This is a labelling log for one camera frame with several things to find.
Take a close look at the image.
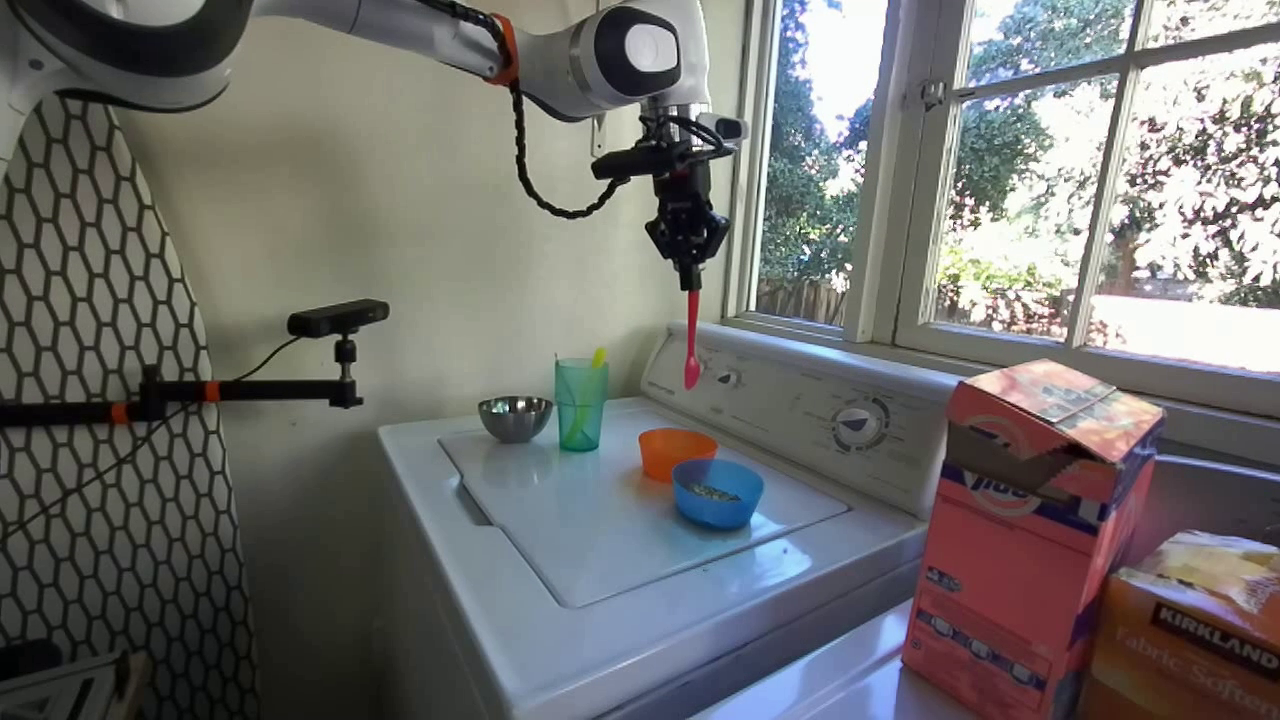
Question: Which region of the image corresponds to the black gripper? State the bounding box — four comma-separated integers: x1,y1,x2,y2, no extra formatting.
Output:
643,165,731,291

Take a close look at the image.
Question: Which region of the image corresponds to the pink plastic spoon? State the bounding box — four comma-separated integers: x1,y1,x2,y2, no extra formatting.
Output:
678,284,707,392

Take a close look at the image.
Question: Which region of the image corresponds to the blue plastic bowl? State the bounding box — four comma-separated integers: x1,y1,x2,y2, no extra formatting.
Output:
667,455,769,538

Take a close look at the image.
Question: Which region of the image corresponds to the orange plastic bowl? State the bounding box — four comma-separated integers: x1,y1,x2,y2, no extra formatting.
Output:
635,424,725,490

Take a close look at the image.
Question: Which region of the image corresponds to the stainless steel bowl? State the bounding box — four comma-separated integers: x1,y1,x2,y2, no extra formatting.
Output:
474,392,554,447

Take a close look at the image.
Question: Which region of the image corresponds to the teal translucent plastic cup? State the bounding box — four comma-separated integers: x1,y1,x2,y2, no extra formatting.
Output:
552,352,613,455

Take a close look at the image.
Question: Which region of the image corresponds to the white washing machine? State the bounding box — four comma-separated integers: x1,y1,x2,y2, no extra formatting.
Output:
374,321,964,720

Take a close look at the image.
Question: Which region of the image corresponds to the white dryer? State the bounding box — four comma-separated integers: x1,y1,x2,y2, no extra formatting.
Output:
692,598,934,720

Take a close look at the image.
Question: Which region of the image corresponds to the pink cardboard box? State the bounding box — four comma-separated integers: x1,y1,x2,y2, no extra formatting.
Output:
901,355,1167,720

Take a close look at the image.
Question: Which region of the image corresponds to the hexagon pattern ironing board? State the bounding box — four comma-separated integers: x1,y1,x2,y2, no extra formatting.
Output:
0,91,263,720

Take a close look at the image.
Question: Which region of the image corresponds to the Kirkland cardboard box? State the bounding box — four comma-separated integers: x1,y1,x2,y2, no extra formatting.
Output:
1077,528,1280,720

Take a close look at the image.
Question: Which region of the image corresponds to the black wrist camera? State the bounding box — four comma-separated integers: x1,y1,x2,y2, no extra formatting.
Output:
586,114,743,184

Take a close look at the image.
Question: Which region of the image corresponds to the white window frame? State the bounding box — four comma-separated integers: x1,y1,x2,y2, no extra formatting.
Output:
725,0,1280,421

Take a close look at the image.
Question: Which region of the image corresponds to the black external camera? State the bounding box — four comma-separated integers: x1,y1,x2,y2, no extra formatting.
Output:
282,295,393,341

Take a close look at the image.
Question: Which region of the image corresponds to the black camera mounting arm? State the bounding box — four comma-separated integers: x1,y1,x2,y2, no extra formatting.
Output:
0,333,366,432

